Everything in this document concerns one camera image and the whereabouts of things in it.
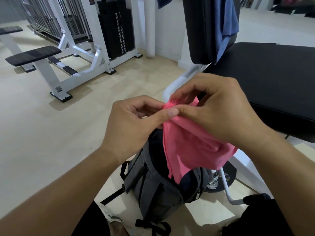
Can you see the person's left hand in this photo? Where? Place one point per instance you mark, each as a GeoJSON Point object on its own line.
{"type": "Point", "coordinates": [128, 130]}

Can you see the person's right hand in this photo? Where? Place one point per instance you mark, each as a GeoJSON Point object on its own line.
{"type": "Point", "coordinates": [226, 113]}

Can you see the person's right thumb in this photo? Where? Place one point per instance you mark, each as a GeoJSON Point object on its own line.
{"type": "Point", "coordinates": [190, 111]}

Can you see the person's left thumb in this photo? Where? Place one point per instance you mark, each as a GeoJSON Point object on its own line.
{"type": "Point", "coordinates": [160, 119]}

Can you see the pink cloth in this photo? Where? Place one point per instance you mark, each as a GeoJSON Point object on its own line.
{"type": "Point", "coordinates": [192, 147]}

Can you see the person's left forearm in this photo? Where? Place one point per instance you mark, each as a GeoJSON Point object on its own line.
{"type": "Point", "coordinates": [59, 191]}

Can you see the person's right forearm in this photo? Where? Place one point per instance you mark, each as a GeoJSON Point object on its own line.
{"type": "Point", "coordinates": [283, 174]}

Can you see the grey backpack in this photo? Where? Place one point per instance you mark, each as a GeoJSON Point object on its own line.
{"type": "Point", "coordinates": [155, 191]}

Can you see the black bench wheel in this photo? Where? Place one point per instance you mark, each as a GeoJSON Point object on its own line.
{"type": "Point", "coordinates": [227, 176]}

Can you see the black bench backrest pad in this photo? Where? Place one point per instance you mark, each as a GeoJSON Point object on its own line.
{"type": "Point", "coordinates": [201, 29]}

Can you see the black bench seat pad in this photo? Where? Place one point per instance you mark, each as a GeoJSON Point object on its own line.
{"type": "Point", "coordinates": [275, 81]}

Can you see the white pillar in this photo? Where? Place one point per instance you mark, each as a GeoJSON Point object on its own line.
{"type": "Point", "coordinates": [149, 26]}

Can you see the blue towel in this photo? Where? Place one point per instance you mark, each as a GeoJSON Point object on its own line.
{"type": "Point", "coordinates": [227, 19]}

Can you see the black weight stack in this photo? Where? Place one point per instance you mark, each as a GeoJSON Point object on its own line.
{"type": "Point", "coordinates": [115, 29]}

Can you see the person's white shoe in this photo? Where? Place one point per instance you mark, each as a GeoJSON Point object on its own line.
{"type": "Point", "coordinates": [112, 215]}

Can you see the dark blue hanging cloth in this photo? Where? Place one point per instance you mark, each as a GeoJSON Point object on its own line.
{"type": "Point", "coordinates": [164, 1]}

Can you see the person's black shorts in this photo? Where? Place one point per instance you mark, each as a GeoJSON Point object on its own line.
{"type": "Point", "coordinates": [260, 218]}

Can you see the grey metal rack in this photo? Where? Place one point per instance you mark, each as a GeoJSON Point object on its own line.
{"type": "Point", "coordinates": [46, 17]}

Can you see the small black machine pad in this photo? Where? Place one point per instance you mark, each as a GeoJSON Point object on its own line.
{"type": "Point", "coordinates": [9, 29]}

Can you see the white weight machine frame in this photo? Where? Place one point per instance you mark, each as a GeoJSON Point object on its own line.
{"type": "Point", "coordinates": [81, 58]}

